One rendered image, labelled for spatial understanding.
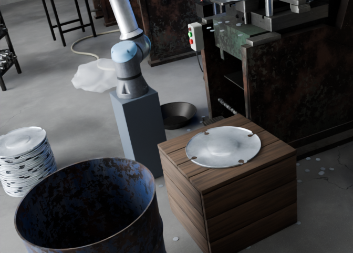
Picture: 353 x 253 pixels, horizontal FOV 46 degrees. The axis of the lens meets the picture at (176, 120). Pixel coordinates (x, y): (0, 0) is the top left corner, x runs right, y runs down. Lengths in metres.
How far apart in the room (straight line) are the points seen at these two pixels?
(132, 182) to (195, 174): 0.23
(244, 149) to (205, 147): 0.15
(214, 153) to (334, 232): 0.56
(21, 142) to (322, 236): 1.49
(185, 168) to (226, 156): 0.16
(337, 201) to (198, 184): 0.70
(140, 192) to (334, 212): 0.83
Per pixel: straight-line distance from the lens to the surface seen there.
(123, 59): 1.84
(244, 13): 2.01
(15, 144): 2.24
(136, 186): 1.44
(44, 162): 2.22
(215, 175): 1.46
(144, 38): 1.99
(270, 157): 1.53
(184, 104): 2.65
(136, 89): 1.88
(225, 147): 1.59
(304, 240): 1.72
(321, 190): 1.95
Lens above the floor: 1.21
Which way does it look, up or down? 28 degrees down
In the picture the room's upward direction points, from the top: 10 degrees counter-clockwise
